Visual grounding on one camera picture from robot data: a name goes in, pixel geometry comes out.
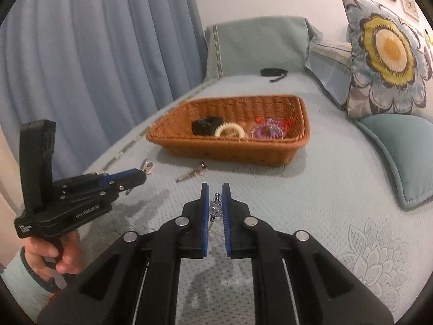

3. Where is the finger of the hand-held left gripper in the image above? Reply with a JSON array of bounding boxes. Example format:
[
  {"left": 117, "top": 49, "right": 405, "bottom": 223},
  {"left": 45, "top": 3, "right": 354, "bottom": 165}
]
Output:
[
  {"left": 98, "top": 168, "right": 147, "bottom": 184},
  {"left": 118, "top": 177, "right": 146, "bottom": 194}
]

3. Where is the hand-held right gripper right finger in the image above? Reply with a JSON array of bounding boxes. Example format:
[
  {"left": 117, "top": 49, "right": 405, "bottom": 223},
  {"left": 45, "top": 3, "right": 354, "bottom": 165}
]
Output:
[{"left": 221, "top": 183, "right": 395, "bottom": 325}]

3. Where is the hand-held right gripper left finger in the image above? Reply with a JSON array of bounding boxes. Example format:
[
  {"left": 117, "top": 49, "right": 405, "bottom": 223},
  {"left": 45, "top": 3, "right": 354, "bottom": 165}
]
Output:
[{"left": 37, "top": 183, "right": 209, "bottom": 325}]

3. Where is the crystal charm bracelet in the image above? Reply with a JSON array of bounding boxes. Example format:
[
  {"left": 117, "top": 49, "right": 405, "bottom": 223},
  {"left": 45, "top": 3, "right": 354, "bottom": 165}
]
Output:
[{"left": 208, "top": 192, "right": 224, "bottom": 245}]

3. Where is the brown wicker basket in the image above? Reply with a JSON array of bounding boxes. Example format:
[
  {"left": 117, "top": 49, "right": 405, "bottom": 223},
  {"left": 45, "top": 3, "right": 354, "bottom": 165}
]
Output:
[{"left": 145, "top": 94, "right": 311, "bottom": 167}]

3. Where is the black watch strap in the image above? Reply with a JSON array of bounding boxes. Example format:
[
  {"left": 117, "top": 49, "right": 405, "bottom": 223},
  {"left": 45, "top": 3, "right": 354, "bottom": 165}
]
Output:
[{"left": 191, "top": 116, "right": 222, "bottom": 137}]

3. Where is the cream spiral hair tie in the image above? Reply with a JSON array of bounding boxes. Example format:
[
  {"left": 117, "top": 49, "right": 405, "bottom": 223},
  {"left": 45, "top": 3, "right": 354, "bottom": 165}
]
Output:
[{"left": 214, "top": 124, "right": 250, "bottom": 140}]

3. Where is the purple spiral hair tie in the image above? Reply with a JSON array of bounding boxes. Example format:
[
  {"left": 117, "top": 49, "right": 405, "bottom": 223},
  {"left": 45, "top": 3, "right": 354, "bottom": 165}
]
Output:
[{"left": 252, "top": 118, "right": 285, "bottom": 139}]

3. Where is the red cord bracelet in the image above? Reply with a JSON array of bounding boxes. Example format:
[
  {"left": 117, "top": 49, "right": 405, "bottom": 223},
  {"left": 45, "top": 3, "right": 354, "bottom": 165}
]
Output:
[{"left": 255, "top": 117, "right": 296, "bottom": 133}]

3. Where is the person's left forearm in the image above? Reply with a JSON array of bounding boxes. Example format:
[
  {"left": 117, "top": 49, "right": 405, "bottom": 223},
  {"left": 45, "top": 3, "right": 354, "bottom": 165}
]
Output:
[{"left": 0, "top": 246, "right": 62, "bottom": 299}]

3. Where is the person's left hand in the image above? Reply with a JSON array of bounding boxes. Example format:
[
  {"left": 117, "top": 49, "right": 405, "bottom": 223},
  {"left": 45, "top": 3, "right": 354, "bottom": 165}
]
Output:
[{"left": 25, "top": 232, "right": 82, "bottom": 275}]

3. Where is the blue curtain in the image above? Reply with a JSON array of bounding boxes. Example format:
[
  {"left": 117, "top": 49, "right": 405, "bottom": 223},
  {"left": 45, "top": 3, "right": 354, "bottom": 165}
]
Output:
[{"left": 0, "top": 0, "right": 208, "bottom": 192}]

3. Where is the blue striped pillow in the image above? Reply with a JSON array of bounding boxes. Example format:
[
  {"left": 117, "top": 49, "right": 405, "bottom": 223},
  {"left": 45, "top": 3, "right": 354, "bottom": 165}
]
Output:
[{"left": 304, "top": 38, "right": 354, "bottom": 111}]

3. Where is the teal velvet cushion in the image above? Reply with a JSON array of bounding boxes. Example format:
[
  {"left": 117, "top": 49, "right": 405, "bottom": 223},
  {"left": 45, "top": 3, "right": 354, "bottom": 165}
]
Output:
[{"left": 353, "top": 113, "right": 433, "bottom": 210}]

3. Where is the large flower print pillow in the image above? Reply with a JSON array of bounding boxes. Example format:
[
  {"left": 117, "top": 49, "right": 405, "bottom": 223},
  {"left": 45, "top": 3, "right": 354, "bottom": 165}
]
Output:
[{"left": 341, "top": 0, "right": 433, "bottom": 120}]

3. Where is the white butterfly picture frame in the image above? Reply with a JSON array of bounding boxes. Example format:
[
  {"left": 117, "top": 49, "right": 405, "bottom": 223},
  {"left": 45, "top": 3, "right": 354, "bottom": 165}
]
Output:
[{"left": 399, "top": 0, "right": 420, "bottom": 20}]

